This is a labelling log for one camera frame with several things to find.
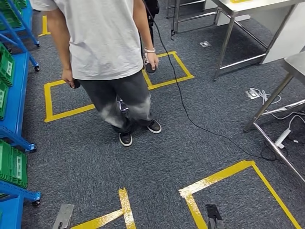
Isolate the steel frame table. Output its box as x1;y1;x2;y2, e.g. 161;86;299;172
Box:
166;0;251;35
212;0;305;80

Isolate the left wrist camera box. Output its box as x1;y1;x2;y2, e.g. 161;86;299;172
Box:
50;203;75;229

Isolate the white panel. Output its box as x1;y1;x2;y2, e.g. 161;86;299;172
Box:
252;3;305;65

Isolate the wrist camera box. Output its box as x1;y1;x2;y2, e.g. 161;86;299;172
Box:
205;204;224;229
50;203;75;229

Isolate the small white power strip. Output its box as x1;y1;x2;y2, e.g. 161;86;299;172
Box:
245;89;261;101

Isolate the stainless steel workbench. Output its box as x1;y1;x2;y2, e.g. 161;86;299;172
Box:
242;51;305;185

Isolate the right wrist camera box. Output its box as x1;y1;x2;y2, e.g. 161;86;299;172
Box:
205;204;224;229

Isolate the black equipment stand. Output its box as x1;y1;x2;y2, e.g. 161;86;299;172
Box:
142;0;160;47

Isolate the white cable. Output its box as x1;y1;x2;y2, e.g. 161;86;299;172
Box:
249;87;282;106

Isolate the long white power strip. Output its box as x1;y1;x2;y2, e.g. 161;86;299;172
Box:
274;127;292;150

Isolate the yellow tape square outline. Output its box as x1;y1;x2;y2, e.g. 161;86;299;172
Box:
69;187;136;229
178;160;303;229

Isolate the long black floor cable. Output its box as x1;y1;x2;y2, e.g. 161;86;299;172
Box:
142;0;289;162

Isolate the person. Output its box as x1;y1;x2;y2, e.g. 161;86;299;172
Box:
29;0;163;148

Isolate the person's right hand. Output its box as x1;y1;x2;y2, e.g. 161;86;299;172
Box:
61;67;75;88

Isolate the person's left hand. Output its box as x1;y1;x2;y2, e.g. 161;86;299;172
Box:
144;51;160;72

